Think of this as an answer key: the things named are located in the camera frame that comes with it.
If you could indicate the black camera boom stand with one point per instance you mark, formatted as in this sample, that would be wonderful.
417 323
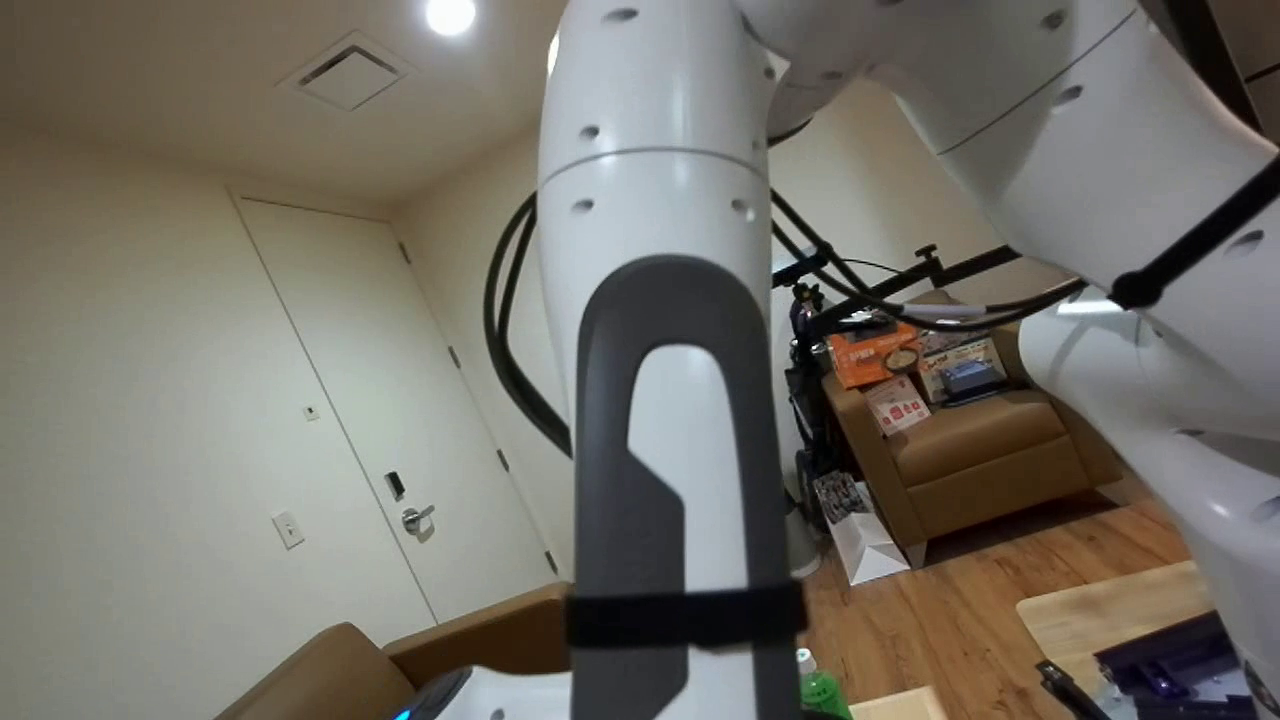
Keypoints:
921 273

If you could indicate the round ceiling light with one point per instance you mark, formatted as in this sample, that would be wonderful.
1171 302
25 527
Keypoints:
448 13

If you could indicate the brown cardboard box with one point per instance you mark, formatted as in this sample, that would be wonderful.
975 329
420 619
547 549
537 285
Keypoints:
453 653

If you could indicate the white box with red label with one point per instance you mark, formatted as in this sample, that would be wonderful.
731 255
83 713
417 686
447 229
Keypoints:
899 407

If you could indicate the white room door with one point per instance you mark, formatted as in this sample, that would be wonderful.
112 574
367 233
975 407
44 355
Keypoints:
384 401

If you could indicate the green plastic bottle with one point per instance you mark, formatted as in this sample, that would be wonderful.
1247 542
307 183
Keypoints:
823 692

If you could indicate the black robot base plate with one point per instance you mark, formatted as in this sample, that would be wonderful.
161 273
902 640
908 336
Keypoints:
1164 666

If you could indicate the square ceiling vent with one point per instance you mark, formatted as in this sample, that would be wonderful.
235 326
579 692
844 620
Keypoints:
346 72

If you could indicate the orange cardboard box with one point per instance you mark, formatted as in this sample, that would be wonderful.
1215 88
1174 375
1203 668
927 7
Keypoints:
874 358

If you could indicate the grey printed box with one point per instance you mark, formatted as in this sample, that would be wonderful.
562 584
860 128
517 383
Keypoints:
963 365

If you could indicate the wooden robot mounting table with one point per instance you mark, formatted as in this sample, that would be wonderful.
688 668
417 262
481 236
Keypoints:
1105 610

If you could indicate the white wall light switch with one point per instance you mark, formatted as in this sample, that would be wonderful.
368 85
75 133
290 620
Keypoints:
287 529

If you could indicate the dark window frame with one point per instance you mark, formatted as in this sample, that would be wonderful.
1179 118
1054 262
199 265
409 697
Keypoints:
1233 53

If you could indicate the black door lock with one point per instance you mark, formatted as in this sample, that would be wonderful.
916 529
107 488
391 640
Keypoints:
394 485

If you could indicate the brown leather armchair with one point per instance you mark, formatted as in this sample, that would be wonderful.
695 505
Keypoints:
984 454

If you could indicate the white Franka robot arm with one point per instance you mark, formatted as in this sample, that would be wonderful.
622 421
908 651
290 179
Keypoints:
683 200

